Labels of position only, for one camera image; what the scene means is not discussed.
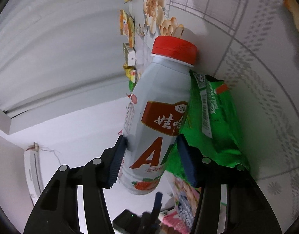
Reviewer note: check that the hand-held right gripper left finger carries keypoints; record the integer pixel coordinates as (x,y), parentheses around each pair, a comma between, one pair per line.
(116,160)

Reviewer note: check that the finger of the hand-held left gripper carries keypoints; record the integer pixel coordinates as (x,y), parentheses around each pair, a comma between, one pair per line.
(158,201)

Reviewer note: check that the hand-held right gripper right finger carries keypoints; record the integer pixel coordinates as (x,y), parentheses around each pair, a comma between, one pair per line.
(187,160)

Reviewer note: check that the green snack packet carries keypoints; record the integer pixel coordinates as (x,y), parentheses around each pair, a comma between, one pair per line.
(220,131)

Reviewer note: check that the white bottle with red cap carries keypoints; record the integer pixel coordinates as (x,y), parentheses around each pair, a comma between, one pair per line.
(159,90)

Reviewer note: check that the pink packet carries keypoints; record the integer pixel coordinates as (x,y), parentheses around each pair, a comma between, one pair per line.
(172,220)

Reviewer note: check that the pale packet with blue print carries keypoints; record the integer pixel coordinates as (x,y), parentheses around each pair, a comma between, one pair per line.
(186,204)

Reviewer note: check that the white and yellow small box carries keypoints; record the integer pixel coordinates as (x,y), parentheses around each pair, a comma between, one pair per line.
(129,54)

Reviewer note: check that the floral printed sheet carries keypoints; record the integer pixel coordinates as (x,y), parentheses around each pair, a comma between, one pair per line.
(249,53)

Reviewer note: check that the white curtain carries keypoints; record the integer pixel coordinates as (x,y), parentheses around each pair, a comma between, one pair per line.
(54,53)

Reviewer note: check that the white wall appliance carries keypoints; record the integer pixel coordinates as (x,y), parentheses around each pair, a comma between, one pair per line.
(32,173)

